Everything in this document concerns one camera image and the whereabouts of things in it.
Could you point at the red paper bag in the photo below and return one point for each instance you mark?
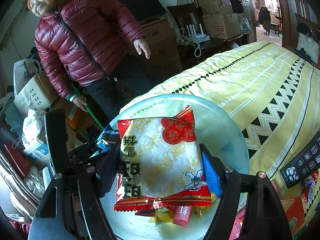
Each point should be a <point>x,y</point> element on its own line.
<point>15,160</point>

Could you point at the small red stick packet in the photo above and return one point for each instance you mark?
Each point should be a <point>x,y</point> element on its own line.
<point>182,215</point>

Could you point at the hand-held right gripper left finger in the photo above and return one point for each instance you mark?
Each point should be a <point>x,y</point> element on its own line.
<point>107,175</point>

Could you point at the black flat monitor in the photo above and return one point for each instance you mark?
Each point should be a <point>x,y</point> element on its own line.
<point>142,2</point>

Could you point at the red and white cracker packet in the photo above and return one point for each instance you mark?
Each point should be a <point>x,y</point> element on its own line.
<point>160,162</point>

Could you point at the black printed carton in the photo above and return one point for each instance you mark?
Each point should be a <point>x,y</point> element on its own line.
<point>305,160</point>

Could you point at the large cardboard box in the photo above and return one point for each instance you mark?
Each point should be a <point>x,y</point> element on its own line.
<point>220,25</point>

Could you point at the red snack box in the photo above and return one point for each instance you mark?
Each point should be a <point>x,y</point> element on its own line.
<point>292,212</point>

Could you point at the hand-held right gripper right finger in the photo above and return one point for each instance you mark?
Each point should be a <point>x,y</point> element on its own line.
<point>212,177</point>

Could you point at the small yellow packet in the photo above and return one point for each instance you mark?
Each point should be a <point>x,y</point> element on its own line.
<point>162,215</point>

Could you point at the white tote bag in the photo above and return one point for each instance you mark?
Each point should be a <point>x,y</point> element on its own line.
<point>308,47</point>

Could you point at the dark hanging coat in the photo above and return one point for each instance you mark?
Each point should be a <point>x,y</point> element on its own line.
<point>263,17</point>

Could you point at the small cardboard box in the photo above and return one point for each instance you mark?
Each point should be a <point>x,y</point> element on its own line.
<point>215,3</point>

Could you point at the printed cardboard box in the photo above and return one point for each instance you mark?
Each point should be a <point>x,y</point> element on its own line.
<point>32,92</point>

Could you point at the white router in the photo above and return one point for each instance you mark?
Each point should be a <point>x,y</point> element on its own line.
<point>197,33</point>

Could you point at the wooden dresser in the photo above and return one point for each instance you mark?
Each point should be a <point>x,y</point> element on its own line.
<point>160,42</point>

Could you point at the white plastic bag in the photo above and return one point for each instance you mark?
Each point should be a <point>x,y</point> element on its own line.
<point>32,125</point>

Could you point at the blue snack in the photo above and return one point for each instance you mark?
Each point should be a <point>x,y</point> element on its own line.
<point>106,137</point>

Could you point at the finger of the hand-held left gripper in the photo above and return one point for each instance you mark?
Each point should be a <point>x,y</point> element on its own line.
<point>100,156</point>
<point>86,148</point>

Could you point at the dark wooden table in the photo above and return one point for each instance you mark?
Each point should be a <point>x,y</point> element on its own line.
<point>212,48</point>

